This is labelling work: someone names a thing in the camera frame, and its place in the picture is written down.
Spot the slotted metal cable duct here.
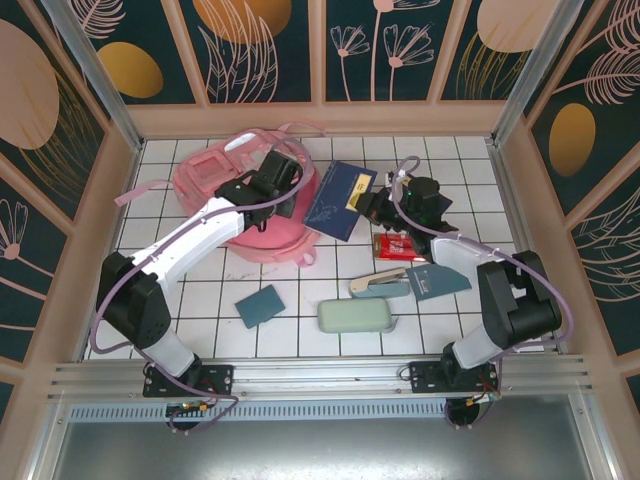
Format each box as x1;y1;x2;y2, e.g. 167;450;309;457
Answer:
67;403;449;423

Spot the pale green pencil case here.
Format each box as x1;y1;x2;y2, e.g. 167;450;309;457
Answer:
317;296;399;335

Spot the aluminium side rail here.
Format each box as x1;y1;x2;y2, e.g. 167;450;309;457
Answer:
487;142;571;357

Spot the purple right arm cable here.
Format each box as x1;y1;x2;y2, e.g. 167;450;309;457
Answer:
391;155;573;431

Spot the grey metal sheet panel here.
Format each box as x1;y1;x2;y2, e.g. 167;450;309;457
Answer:
49;419;619;480

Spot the aluminium corner post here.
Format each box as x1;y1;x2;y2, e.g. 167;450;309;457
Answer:
38;0;148;154
489;0;587;147

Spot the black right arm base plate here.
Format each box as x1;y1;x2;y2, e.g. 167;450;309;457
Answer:
408;359;501;396

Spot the pink student backpack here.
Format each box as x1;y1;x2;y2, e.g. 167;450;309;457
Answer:
114;121;329;269

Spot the aluminium front rail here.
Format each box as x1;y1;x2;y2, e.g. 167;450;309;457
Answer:
47;353;594;401

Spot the small circuit board with LEDs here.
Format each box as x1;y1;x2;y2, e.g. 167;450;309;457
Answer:
166;401;211;417

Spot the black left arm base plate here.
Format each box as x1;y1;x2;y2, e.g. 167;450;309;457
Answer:
142;363;236;399

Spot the red packet with white print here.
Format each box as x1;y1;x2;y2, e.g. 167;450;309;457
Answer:
372;232;429;264

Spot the small plain teal notebook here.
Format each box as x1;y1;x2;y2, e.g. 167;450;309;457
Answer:
234;284;286;330

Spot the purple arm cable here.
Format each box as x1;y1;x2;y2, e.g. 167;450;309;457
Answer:
391;155;573;431
92;137;309;436

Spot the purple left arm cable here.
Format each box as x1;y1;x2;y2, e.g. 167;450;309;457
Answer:
92;137;309;436

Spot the beige and blue stapler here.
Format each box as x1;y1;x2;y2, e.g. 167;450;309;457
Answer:
348;266;411;300

